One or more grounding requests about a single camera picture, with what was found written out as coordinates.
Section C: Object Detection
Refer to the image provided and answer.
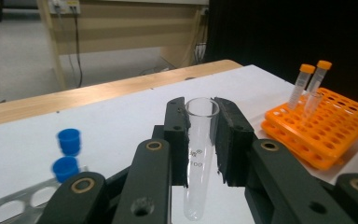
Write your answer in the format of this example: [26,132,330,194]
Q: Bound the black hanging cable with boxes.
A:
[72,12,84,89]

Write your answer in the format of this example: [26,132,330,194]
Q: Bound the clear glass test tube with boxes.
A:
[301,91,324,126]
[182,96,221,222]

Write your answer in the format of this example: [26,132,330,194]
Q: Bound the wooden table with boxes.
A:
[0,59,243,129]

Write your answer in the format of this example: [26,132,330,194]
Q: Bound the orange capped test tube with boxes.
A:
[306,60,333,96]
[286,63,317,110]

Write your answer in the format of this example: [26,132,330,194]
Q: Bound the power strip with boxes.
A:
[48,0,82,16]

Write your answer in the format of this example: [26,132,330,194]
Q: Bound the blue capped test tube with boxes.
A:
[51,156,80,184]
[57,128,82,157]

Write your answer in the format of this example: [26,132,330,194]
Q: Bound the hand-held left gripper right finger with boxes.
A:
[213,96,357,224]

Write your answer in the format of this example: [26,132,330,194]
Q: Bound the metal test tube rack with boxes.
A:
[0,166,90,224]

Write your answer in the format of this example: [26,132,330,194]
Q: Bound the orange test tube rack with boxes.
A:
[260,87,358,171]

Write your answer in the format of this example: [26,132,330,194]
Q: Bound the black curtain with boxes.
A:
[204,0,358,107]

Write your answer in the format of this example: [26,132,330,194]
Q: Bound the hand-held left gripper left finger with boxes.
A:
[111,96,190,224]

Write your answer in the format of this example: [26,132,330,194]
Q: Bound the white board sheet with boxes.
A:
[0,63,358,224]

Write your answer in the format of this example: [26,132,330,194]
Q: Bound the light wooden desk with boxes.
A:
[36,0,210,91]

